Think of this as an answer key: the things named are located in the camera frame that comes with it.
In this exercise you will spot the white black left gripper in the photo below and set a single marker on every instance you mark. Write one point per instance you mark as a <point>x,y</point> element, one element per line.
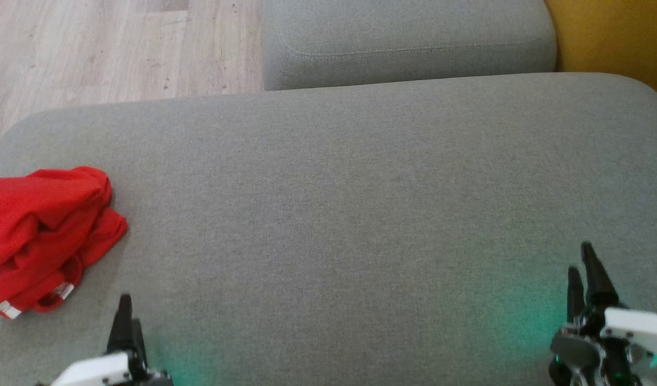
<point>98,372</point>

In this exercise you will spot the red shorts with white trim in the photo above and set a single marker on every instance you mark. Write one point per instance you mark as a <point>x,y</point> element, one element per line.
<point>39,214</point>

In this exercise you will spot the large yellow sofa back cushion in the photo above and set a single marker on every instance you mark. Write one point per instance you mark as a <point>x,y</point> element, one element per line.
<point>618,37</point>

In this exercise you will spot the large grey sofa seat cushion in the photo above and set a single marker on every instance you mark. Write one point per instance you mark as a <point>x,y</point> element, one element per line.
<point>334,214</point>

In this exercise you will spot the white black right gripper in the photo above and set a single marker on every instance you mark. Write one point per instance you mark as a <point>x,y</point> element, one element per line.
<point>634,327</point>

